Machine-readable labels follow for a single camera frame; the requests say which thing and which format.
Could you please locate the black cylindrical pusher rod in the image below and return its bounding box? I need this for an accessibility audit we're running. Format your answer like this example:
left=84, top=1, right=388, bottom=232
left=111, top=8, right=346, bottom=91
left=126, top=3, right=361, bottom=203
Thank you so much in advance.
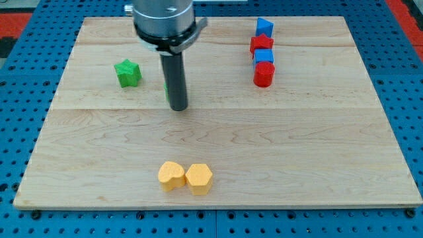
left=160, top=53, right=188, bottom=111

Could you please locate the green circle block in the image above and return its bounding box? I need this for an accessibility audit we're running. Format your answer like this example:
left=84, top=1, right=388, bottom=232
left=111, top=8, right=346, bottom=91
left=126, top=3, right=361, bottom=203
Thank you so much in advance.
left=163, top=82, right=169, bottom=102

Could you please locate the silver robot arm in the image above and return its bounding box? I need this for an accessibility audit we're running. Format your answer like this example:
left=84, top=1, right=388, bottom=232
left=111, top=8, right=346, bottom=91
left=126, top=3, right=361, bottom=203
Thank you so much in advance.
left=124, top=0, right=208, bottom=111

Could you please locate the green star block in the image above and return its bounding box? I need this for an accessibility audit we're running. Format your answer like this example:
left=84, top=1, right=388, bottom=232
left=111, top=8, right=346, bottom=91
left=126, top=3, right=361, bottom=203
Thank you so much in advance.
left=114, top=59, right=142, bottom=88

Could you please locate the red star block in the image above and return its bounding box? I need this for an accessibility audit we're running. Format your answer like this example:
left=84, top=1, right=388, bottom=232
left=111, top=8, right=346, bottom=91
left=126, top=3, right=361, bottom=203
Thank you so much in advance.
left=250, top=33, right=274, bottom=55

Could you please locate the blue cube block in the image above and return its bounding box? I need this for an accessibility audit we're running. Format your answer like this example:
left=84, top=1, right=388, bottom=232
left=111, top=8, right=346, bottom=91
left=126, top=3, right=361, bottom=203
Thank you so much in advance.
left=252, top=49, right=274, bottom=66

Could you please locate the red cylinder block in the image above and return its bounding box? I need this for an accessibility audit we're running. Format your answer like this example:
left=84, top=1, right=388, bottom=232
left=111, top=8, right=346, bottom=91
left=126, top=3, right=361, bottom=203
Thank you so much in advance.
left=253, top=61, right=275, bottom=87

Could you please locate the blue triangle block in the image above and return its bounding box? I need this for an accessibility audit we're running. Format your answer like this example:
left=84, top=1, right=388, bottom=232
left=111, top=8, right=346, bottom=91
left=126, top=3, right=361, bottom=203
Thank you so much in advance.
left=255, top=17, right=274, bottom=38

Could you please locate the yellow heart block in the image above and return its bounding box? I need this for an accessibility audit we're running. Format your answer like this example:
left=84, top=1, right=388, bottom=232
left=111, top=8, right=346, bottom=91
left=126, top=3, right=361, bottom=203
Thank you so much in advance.
left=157, top=161, right=186, bottom=192

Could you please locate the yellow hexagon block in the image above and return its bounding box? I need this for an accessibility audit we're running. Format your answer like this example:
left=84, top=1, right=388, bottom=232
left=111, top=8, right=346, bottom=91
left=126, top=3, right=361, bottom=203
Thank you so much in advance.
left=185, top=163, right=213, bottom=196

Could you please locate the wooden board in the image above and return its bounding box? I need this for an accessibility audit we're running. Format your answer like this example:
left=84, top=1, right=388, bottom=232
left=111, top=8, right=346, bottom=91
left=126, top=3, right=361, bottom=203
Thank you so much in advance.
left=14, top=17, right=422, bottom=211

